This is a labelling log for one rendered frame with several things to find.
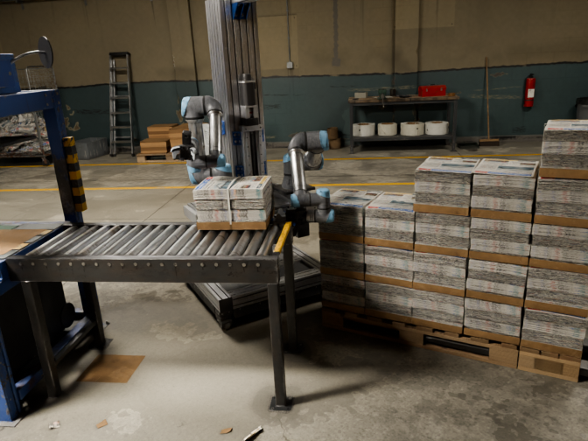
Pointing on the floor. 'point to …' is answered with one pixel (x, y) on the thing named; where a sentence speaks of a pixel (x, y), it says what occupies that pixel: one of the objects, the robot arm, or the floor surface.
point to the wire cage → (19, 125)
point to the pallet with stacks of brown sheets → (161, 142)
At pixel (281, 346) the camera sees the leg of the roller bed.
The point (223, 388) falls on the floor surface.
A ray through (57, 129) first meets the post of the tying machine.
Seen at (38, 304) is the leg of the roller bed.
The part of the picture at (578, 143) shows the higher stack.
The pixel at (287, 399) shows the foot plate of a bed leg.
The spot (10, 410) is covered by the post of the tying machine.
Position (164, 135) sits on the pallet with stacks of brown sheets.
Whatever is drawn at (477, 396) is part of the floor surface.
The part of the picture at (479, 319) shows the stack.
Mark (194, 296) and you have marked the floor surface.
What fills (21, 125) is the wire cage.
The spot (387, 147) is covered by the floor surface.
